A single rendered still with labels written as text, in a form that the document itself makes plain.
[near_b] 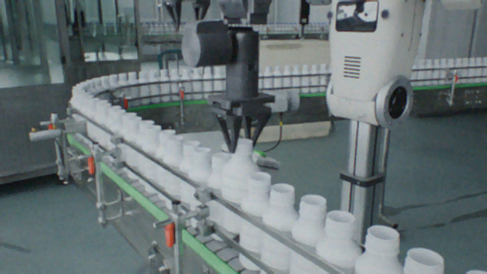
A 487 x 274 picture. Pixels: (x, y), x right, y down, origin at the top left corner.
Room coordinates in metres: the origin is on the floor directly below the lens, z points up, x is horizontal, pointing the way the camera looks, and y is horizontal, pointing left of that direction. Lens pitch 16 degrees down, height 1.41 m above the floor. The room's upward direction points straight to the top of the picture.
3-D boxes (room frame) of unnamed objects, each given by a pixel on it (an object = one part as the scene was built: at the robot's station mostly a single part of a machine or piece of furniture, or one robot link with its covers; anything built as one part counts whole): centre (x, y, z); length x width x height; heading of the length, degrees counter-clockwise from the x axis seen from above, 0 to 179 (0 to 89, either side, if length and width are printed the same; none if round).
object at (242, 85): (0.69, 0.01, 1.31); 0.10 x 0.07 x 0.07; 127
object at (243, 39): (0.68, 0.01, 1.37); 0.07 x 0.06 x 0.07; 126
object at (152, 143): (0.96, 0.22, 1.08); 0.06 x 0.06 x 0.17
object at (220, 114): (0.68, 0.01, 1.24); 0.07 x 0.07 x 0.09; 37
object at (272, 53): (5.13, -0.47, 0.59); 1.10 x 0.62 x 1.18; 109
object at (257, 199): (0.63, -0.02, 1.09); 0.06 x 0.06 x 0.17
